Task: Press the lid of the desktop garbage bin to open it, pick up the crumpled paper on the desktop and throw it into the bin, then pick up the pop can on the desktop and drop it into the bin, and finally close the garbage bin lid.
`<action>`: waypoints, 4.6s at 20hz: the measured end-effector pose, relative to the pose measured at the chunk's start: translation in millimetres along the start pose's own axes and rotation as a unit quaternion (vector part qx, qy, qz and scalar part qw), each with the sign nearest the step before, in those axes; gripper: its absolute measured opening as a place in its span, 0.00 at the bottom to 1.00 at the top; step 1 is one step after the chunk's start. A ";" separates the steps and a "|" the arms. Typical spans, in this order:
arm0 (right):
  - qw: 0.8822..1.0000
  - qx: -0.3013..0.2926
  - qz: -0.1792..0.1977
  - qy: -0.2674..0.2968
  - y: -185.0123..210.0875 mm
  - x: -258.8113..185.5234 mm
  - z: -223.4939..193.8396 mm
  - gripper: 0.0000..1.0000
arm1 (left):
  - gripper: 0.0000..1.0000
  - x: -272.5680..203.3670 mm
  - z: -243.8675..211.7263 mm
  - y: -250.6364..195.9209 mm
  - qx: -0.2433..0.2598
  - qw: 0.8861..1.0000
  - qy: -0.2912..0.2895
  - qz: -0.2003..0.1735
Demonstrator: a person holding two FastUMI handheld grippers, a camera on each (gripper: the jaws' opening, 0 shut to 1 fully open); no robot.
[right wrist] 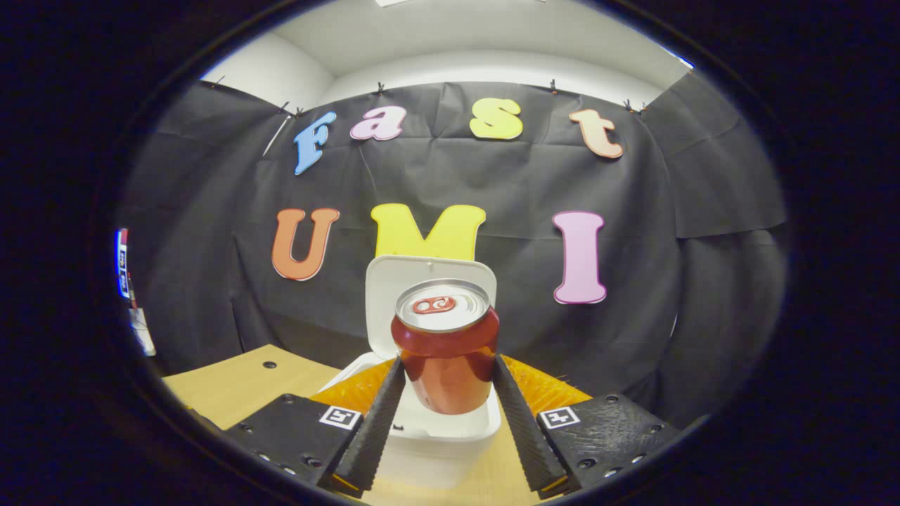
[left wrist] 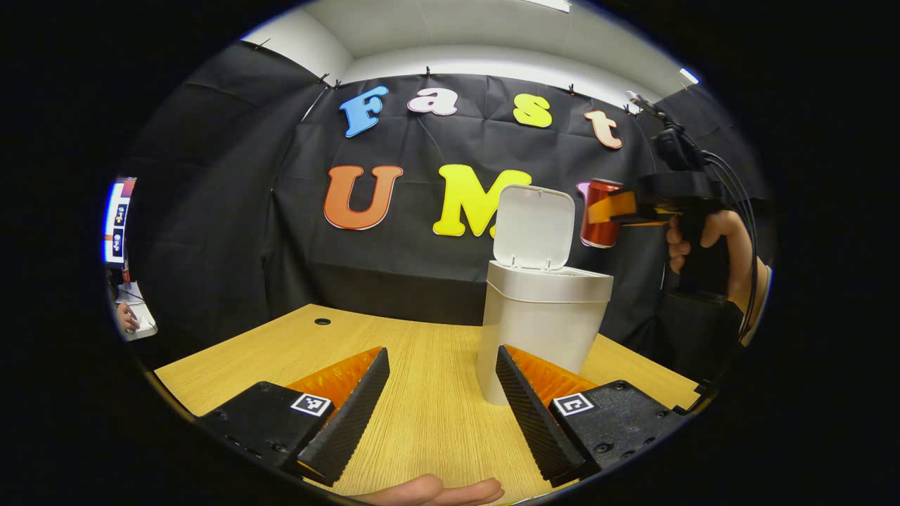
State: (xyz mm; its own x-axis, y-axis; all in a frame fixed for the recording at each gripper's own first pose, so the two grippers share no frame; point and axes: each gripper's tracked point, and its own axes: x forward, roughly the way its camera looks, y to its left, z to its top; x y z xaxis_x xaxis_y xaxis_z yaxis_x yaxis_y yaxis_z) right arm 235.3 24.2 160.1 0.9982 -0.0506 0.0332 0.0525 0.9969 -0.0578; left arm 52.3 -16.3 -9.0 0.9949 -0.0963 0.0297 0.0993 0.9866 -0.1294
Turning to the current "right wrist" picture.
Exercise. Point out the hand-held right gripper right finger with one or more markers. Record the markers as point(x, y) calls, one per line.
point(524, 436)

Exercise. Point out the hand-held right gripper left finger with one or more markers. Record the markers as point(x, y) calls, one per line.
point(373, 436)

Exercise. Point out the white desktop garbage bin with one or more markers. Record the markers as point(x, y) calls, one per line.
point(429, 450)

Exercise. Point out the red pop can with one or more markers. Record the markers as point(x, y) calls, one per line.
point(446, 365)

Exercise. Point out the wooden desktop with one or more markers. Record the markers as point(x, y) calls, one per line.
point(239, 386)

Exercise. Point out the white side table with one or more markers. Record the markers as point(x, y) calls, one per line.
point(143, 334)

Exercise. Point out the black backdrop cloth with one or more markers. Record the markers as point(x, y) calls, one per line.
point(492, 183)

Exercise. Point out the computer monitor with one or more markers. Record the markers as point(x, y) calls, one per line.
point(124, 263)

